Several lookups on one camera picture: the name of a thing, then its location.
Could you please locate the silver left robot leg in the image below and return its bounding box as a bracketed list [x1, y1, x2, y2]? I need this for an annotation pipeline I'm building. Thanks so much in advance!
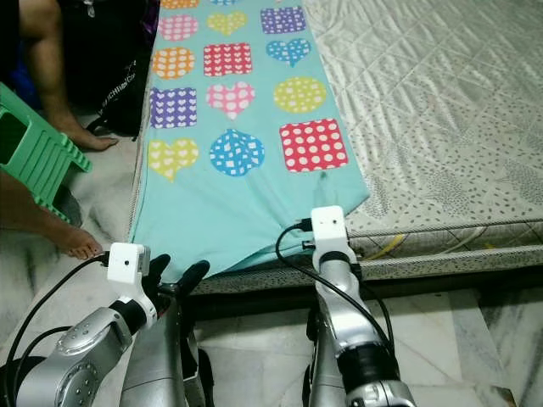
[119, 293, 203, 407]

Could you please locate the silver robot leg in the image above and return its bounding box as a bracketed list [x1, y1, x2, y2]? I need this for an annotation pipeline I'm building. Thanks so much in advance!
[300, 304, 344, 407]
[119, 293, 203, 407]

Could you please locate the teal blanket with coloured hearts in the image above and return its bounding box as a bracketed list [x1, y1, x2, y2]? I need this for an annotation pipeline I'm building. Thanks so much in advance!
[129, 0, 372, 286]

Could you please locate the silver right robot leg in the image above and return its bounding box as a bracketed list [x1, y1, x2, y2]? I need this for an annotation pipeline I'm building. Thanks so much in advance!
[300, 304, 344, 407]

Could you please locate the green plastic stool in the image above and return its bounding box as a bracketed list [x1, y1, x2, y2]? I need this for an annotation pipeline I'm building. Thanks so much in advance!
[0, 81, 93, 219]

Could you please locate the black bag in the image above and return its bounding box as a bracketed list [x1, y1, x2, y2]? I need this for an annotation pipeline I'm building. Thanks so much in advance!
[63, 0, 160, 140]

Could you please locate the person in blue shirt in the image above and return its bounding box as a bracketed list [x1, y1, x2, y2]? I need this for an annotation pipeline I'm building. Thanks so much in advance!
[0, 0, 120, 260]

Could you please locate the grey quilted mattress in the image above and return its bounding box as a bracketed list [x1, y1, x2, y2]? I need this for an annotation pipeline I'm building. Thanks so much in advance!
[127, 0, 543, 295]

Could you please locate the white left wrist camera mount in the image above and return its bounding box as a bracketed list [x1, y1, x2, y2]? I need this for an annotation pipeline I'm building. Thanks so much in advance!
[109, 243, 154, 298]

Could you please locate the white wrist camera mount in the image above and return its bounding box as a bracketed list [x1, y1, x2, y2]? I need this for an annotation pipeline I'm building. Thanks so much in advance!
[309, 205, 347, 254]
[109, 243, 154, 298]

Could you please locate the long black left arm cable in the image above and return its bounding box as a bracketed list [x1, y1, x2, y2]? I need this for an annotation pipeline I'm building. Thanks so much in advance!
[6, 253, 112, 407]

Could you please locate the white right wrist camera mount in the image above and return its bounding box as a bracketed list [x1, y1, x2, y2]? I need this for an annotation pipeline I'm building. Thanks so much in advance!
[309, 205, 347, 254]

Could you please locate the short black left arm cable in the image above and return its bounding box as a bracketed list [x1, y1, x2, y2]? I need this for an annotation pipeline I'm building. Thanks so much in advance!
[20, 326, 70, 401]

